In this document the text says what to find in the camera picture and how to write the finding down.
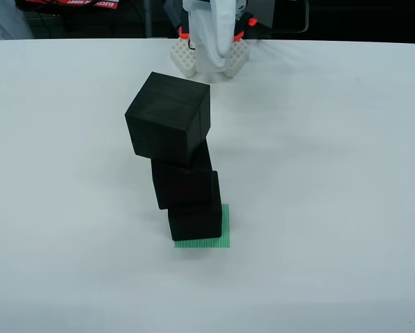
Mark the black cube with white scuff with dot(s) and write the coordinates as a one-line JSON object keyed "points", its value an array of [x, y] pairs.
{"points": [[183, 187]]}

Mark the black clamp with orange tips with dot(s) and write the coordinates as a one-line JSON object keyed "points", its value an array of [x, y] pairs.
{"points": [[251, 21], [184, 33]]}

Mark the red printed label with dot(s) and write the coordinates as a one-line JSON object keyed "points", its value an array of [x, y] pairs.
{"points": [[89, 2]]}

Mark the green striped square marker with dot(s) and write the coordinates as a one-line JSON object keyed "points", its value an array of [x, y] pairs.
{"points": [[226, 225]]}

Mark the white fabric sheet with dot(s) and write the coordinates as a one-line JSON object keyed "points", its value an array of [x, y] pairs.
{"points": [[6, 21]]}

